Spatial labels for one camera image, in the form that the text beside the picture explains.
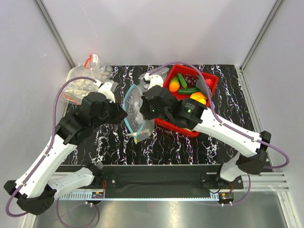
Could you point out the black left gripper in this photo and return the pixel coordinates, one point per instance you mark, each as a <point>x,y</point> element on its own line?
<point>119,112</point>

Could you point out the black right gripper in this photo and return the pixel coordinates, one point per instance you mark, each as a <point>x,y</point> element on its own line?
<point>144,110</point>

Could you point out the clear blue zip bag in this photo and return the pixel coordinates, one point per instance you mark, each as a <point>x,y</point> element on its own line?
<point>139,128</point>

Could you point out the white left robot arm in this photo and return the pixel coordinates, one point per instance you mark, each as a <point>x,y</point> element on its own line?
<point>35,190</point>

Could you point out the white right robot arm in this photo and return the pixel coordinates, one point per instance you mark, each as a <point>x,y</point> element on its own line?
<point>251,146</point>

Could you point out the large bag of chips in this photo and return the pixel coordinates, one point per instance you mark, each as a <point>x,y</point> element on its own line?
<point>87,78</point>

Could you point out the clear zip bag with label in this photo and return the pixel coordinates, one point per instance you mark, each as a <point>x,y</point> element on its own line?
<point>144,81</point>

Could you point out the yellow orange mango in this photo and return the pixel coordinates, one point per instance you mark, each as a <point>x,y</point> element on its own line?
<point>174,84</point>

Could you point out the small green cucumber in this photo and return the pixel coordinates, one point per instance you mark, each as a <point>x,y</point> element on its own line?
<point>182,81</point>

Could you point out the red plastic tray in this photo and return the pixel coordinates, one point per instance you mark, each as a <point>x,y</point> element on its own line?
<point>189,109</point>

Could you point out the dark green cucumber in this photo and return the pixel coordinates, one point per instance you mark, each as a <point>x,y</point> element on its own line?
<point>188,91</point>

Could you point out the purple grape bunch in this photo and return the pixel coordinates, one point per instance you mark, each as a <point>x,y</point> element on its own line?
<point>190,80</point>

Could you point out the yellow orange fruit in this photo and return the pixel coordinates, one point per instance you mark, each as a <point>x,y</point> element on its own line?
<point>199,97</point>

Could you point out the grey toy fish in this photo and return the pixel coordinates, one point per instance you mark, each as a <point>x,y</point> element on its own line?
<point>202,86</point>

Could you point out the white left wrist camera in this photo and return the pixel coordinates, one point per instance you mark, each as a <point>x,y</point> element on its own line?
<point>105,89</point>

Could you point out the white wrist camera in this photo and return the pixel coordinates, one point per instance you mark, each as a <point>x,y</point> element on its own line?
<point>105,89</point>
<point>155,80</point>

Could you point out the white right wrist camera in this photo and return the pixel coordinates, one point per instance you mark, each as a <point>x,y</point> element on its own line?
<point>155,80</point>

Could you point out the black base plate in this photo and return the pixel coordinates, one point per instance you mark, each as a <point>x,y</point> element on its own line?
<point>119,176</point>

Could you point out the white slotted cable duct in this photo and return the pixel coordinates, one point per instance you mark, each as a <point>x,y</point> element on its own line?
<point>144,195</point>

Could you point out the aluminium frame rail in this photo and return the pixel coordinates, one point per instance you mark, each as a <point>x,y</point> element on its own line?
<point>265,181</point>

